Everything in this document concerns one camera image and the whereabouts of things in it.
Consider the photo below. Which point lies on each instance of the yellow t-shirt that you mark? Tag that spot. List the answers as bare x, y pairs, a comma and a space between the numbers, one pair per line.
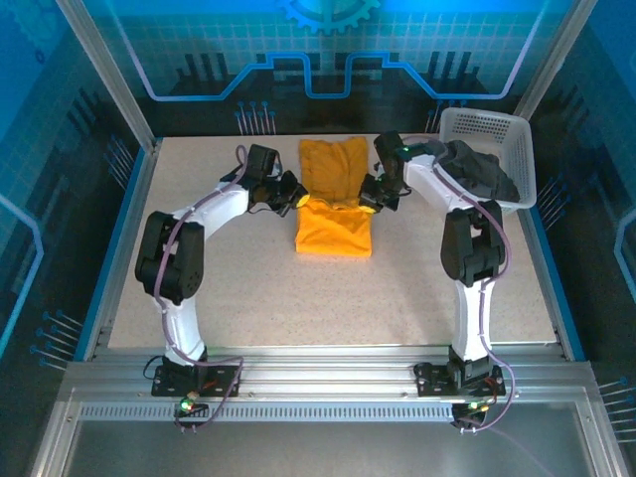
333, 228

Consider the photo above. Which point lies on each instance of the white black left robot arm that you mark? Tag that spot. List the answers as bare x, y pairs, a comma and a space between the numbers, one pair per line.
218, 208

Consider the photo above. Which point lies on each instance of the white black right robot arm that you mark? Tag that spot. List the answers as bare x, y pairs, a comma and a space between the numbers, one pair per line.
432, 179

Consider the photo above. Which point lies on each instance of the dark grey t-shirt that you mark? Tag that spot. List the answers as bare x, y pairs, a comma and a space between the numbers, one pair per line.
482, 174

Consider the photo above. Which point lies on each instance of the white plastic basket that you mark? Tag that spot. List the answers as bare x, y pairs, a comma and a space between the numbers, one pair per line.
524, 149

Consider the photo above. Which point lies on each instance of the small led circuit board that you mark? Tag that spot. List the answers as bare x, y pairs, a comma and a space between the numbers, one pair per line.
187, 405
474, 405

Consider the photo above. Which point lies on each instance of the aluminium frame rail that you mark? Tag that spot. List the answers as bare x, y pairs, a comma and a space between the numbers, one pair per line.
323, 367

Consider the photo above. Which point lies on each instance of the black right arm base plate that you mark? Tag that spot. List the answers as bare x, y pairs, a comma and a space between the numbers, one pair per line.
432, 380

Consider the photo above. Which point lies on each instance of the aluminium frame post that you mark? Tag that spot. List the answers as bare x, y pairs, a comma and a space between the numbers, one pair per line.
107, 69
551, 64

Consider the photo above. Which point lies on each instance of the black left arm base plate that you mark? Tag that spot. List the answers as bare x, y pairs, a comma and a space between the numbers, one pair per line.
169, 385

